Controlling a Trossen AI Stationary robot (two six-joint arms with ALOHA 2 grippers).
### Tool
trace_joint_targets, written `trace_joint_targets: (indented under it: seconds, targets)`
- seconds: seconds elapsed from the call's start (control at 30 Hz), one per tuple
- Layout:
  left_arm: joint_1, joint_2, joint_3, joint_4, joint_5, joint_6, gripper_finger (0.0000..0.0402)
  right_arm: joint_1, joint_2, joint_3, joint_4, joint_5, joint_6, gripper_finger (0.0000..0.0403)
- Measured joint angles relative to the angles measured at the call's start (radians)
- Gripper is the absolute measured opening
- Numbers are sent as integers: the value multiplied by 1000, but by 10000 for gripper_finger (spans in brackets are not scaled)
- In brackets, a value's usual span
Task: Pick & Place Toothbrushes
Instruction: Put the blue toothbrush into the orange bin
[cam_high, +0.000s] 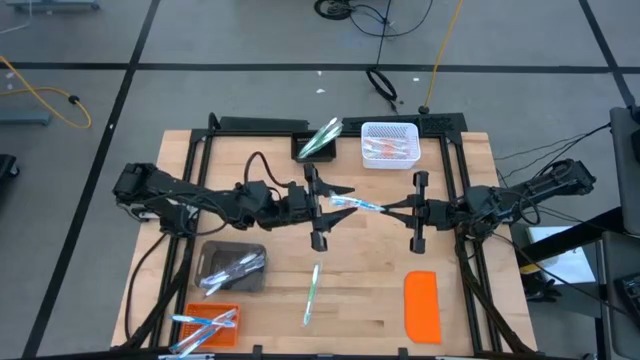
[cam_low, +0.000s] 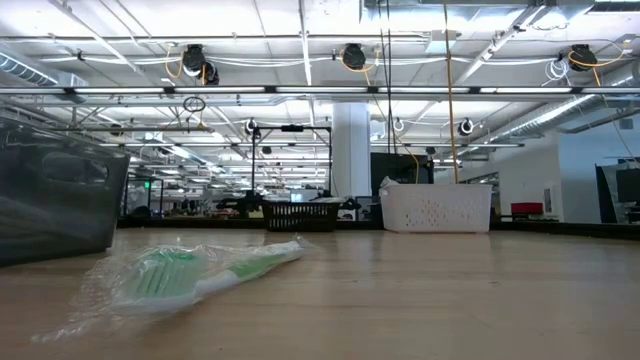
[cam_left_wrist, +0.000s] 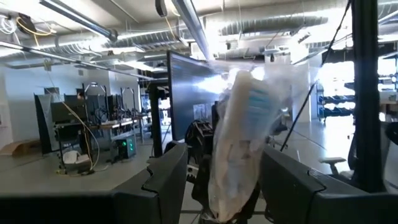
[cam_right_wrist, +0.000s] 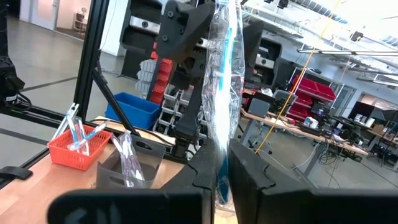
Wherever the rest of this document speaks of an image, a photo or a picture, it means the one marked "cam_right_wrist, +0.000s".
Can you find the grey equipment box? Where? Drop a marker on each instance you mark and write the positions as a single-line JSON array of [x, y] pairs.
[[258, 107]]

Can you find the red storage bin stack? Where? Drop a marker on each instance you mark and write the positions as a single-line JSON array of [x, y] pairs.
[[163, 74]]

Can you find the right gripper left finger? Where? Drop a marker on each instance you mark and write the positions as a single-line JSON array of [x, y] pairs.
[[186, 205]]

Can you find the grey plastic bin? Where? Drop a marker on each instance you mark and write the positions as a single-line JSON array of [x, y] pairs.
[[149, 152]]

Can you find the background wooden desk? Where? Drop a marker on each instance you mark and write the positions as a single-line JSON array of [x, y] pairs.
[[342, 146]]

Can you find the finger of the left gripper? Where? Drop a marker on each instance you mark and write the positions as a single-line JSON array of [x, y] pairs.
[[253, 46], [183, 28]]

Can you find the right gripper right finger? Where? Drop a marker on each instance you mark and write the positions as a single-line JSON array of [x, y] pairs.
[[273, 205]]

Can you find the black aluminium table frame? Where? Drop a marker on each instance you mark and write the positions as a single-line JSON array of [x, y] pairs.
[[90, 62]]

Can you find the red shelf bins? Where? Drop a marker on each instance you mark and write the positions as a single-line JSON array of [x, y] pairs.
[[311, 90]]

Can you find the blue storage bin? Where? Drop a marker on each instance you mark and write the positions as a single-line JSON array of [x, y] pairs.
[[136, 109]]

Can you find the orange plastic basket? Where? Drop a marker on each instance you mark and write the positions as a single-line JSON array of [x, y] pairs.
[[71, 158]]

